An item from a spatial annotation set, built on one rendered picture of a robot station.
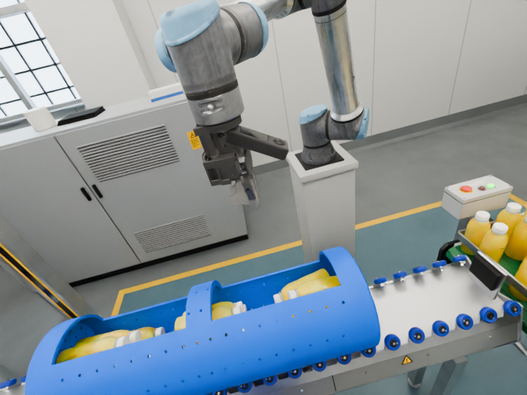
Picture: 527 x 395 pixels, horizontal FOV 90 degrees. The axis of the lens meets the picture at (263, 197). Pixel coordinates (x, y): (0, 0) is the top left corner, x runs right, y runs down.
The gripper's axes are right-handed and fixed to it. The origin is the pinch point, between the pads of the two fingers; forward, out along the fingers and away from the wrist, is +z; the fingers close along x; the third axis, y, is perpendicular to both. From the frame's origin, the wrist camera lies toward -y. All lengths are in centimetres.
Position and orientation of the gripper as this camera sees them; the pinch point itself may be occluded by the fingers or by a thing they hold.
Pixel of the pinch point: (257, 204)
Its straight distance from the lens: 57.9
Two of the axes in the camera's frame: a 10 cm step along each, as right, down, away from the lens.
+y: -9.8, 1.7, 1.3
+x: 0.0, 5.7, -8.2
